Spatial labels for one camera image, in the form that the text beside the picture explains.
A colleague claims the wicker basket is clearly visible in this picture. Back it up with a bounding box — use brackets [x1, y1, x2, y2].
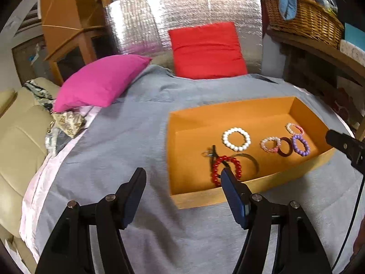
[264, 0, 345, 49]

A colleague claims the floral cloth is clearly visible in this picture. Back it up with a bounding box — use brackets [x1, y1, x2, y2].
[332, 76, 361, 127]

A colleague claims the beige sofa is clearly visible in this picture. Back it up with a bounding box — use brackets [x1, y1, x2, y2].
[0, 77, 62, 263]

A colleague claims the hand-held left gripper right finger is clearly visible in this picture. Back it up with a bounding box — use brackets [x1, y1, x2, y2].
[221, 168, 333, 274]

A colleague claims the orange cardboard box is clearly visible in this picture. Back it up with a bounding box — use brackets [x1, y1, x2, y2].
[167, 96, 335, 209]

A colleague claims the dark brown bangle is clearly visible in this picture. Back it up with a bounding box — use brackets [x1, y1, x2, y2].
[277, 137, 292, 157]

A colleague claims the clear pink bead bracelet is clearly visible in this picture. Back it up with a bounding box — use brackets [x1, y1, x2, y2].
[260, 136, 282, 153]
[286, 122, 304, 136]

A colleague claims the patterned cloth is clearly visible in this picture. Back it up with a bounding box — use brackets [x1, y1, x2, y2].
[23, 80, 87, 149]

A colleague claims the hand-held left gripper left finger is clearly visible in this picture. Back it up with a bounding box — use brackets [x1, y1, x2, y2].
[34, 168, 147, 274]

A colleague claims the black cable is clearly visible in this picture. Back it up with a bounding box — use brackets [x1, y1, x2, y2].
[332, 173, 365, 274]

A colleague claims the person's right forearm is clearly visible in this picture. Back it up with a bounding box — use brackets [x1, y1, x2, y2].
[353, 230, 365, 260]

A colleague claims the white patterned box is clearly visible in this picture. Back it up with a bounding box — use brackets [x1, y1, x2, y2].
[339, 39, 365, 67]

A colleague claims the red bead bracelet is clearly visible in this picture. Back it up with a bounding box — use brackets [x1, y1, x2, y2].
[211, 155, 242, 184]

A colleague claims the wooden cabinet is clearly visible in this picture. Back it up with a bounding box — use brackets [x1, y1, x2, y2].
[40, 0, 137, 86]

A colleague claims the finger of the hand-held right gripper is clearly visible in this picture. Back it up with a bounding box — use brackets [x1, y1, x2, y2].
[326, 130, 365, 174]

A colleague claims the wooden shelf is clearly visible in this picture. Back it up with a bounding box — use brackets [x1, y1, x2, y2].
[266, 29, 365, 142]

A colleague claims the magenta pillow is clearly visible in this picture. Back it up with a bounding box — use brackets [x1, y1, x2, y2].
[53, 54, 152, 113]

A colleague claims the purple bead bracelet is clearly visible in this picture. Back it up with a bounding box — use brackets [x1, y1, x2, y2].
[291, 134, 311, 157]

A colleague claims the red pillow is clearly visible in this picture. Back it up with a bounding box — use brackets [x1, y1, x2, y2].
[168, 21, 248, 80]

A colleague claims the pale pink sheet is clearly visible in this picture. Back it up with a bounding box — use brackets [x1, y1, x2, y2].
[19, 105, 102, 263]

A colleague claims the silver foil insulation sheet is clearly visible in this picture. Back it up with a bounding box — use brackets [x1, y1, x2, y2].
[106, 0, 262, 76]

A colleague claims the white bead bracelet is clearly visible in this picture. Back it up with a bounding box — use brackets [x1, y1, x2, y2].
[222, 127, 251, 152]

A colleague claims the black hair clip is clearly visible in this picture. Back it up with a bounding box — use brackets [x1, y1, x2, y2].
[202, 145, 221, 174]

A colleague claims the teal box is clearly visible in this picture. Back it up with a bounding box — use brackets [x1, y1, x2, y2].
[344, 23, 365, 45]

